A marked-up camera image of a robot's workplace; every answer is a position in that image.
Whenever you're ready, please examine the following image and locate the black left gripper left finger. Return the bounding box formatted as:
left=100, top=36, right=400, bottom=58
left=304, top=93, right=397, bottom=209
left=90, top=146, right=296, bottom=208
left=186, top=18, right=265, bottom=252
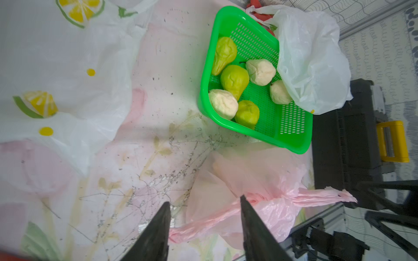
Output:
left=121, top=202, right=171, bottom=261

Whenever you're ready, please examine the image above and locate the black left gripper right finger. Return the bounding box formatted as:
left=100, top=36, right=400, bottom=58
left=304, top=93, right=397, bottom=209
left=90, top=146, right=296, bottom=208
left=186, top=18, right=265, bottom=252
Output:
left=240, top=195, right=292, bottom=261

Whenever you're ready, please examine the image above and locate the pink peach-print plastic bag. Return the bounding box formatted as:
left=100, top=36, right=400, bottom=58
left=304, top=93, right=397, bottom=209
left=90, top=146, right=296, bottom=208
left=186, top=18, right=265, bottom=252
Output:
left=169, top=142, right=356, bottom=250

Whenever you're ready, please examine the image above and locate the white lemon-print plastic bag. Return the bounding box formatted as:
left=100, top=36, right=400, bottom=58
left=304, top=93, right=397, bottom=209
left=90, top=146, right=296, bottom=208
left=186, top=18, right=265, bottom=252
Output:
left=1, top=1, right=155, bottom=175

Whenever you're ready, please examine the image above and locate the floral pink table mat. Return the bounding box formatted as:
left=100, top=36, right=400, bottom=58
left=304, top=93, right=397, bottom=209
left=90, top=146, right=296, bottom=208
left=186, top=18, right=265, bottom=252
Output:
left=0, top=0, right=314, bottom=261

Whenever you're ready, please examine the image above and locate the green plastic basket tray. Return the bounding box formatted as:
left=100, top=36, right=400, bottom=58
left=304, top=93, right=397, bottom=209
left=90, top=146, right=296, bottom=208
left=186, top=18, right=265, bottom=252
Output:
left=198, top=6, right=313, bottom=154

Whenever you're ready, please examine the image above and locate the green pear in tray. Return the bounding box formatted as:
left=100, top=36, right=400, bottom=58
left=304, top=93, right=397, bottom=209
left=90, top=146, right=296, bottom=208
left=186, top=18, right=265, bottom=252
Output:
left=235, top=100, right=260, bottom=129
left=211, top=37, right=237, bottom=76
left=221, top=65, right=250, bottom=101

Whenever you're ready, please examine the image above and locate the pale pear in tray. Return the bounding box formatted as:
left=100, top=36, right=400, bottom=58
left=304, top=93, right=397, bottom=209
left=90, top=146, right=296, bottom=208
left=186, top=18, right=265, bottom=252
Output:
left=246, top=59, right=276, bottom=86
left=209, top=89, right=238, bottom=120
left=270, top=80, right=293, bottom=105

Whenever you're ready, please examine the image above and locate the plain white plastic bag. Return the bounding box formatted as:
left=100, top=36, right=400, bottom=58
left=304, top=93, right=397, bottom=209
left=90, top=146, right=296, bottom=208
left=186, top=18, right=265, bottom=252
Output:
left=246, top=5, right=353, bottom=115

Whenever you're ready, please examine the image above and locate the black toolbox yellow handle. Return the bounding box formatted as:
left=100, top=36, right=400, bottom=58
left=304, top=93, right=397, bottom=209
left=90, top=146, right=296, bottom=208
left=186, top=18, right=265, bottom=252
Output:
left=312, top=79, right=410, bottom=211

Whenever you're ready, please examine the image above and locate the red object at wall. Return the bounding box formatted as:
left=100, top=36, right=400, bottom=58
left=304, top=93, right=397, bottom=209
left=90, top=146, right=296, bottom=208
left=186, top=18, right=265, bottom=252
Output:
left=245, top=0, right=276, bottom=37

